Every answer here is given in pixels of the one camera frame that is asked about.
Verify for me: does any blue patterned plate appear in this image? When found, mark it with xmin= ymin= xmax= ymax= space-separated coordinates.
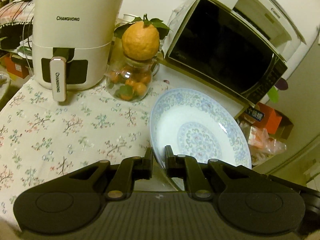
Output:
xmin=149 ymin=88 xmax=252 ymax=168

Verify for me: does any plastic bag with orange packs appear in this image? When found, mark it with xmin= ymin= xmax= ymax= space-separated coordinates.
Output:
xmin=240 ymin=121 xmax=287 ymax=166

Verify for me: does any glass jar of small oranges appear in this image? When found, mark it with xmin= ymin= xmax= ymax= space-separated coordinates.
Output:
xmin=106 ymin=57 xmax=159 ymax=102

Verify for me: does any floral tablecloth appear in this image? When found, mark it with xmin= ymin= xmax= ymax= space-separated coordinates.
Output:
xmin=1 ymin=79 xmax=171 ymax=229

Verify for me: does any orange carton box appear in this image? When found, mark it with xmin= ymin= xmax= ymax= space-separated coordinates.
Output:
xmin=240 ymin=102 xmax=294 ymax=140

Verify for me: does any black microwave oven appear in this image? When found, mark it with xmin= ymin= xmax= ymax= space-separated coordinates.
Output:
xmin=162 ymin=0 xmax=287 ymax=105

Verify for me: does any large orange citrus with leaves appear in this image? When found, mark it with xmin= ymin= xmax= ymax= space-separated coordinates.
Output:
xmin=114 ymin=14 xmax=170 ymax=61

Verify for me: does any white refrigerator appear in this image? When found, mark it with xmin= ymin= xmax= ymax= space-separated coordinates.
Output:
xmin=253 ymin=40 xmax=319 ymax=186

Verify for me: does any white Changhong air fryer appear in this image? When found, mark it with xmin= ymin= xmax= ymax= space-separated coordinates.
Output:
xmin=32 ymin=0 xmax=123 ymax=102

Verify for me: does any white appliance on microwave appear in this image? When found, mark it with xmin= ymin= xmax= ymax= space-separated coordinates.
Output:
xmin=215 ymin=0 xmax=306 ymax=61

